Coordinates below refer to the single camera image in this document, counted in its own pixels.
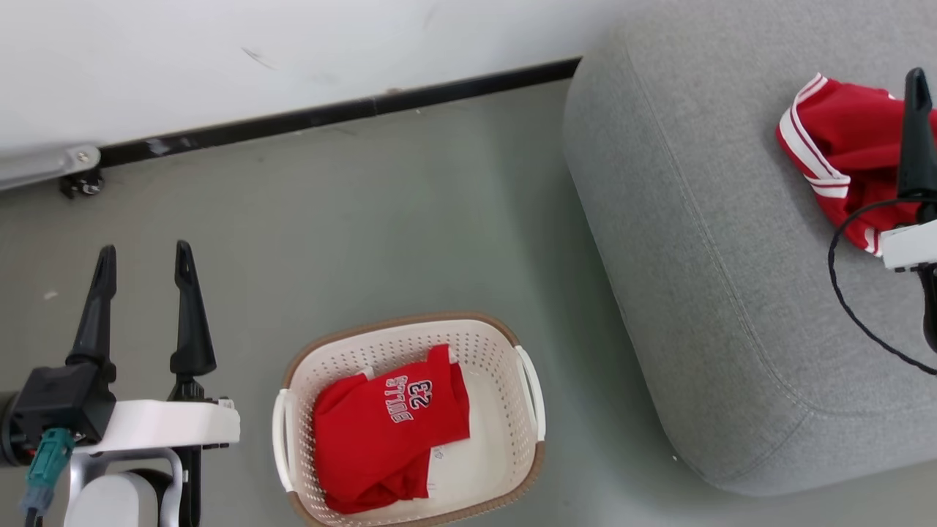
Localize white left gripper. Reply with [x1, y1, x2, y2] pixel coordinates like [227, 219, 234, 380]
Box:
[66, 240, 241, 527]

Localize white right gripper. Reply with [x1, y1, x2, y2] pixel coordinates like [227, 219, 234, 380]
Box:
[881, 67, 937, 354]

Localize red shorts with white stripes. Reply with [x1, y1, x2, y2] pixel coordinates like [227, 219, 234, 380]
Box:
[776, 72, 937, 257]

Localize red jersey with number 23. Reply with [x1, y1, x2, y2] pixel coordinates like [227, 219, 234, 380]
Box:
[313, 344, 471, 515]

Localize grey fabric sofa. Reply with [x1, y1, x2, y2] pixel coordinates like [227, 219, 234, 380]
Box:
[564, 0, 937, 497]

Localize black caster wheel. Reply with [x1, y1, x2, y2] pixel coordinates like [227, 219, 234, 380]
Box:
[60, 170, 105, 198]

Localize black silver left gripper motor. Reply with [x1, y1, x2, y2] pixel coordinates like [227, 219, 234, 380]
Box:
[0, 392, 19, 468]

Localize black baseboard strip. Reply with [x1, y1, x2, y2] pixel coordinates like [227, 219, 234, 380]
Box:
[99, 56, 583, 168]

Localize cream perforated laundry basket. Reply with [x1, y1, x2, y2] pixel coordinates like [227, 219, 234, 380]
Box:
[272, 313, 547, 527]

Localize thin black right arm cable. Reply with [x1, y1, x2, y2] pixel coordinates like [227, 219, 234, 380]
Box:
[828, 196, 937, 375]

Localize teal left camera connector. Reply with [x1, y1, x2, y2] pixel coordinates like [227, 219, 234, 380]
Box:
[20, 428, 75, 517]

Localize grey metal partition frame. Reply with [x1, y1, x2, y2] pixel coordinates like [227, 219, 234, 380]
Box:
[0, 144, 102, 193]

